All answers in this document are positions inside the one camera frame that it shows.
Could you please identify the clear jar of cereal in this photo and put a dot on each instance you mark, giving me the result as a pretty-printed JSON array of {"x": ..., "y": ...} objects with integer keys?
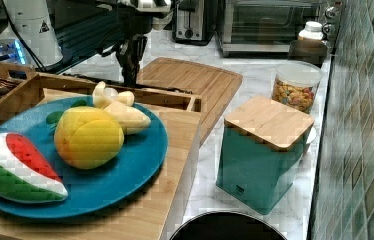
[{"x": 296, "y": 84}]

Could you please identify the yellow plush lemon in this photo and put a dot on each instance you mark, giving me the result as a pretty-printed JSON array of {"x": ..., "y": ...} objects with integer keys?
[{"x": 87, "y": 137}]

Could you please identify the dark empty glass jar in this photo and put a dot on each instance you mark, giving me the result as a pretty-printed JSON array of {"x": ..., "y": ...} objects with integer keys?
[{"x": 310, "y": 51}]

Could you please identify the green plush leaves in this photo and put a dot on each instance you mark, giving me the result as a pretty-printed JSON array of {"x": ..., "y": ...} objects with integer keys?
[{"x": 54, "y": 117}]

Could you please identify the stainless toaster oven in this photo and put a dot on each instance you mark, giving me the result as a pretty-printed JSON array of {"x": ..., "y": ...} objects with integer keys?
[{"x": 269, "y": 26}]

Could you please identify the black two-slot toaster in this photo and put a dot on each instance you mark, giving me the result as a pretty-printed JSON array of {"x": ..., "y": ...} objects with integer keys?
[{"x": 194, "y": 21}]

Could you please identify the wooden drawer cabinet box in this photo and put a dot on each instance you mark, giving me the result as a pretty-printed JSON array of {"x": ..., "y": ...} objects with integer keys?
[{"x": 142, "y": 215}]

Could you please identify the white plate with red dot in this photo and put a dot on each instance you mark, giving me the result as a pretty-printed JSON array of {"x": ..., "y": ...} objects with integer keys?
[{"x": 312, "y": 135}]

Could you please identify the teal canister with wooden lid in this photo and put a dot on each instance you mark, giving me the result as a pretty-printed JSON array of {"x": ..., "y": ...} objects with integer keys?
[{"x": 263, "y": 141}]

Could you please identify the wooden tea bag box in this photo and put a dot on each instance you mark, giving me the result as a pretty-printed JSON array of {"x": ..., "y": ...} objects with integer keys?
[{"x": 19, "y": 89}]

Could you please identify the plush peeled banana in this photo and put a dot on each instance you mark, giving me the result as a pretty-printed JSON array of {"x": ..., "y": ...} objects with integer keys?
[{"x": 120, "y": 106}]

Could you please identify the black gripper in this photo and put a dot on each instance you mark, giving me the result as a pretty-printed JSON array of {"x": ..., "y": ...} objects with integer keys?
[{"x": 129, "y": 53}]

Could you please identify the bamboo cutting board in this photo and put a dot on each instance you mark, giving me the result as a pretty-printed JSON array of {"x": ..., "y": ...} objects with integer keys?
[{"x": 215, "y": 86}]

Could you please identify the plush watermelon slice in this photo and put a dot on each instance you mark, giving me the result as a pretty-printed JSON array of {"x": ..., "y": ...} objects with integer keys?
[{"x": 25, "y": 174}]

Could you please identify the white cap spice bottle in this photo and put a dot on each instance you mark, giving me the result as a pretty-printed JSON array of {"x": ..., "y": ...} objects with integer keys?
[{"x": 311, "y": 31}]

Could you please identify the black round pot bottom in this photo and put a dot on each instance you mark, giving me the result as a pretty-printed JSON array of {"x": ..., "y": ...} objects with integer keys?
[{"x": 226, "y": 225}]

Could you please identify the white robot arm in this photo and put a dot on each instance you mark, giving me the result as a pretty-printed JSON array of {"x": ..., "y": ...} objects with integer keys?
[{"x": 29, "y": 28}]

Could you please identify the blue round plate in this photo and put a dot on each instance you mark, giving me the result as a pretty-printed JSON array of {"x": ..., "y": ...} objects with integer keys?
[{"x": 141, "y": 156}]

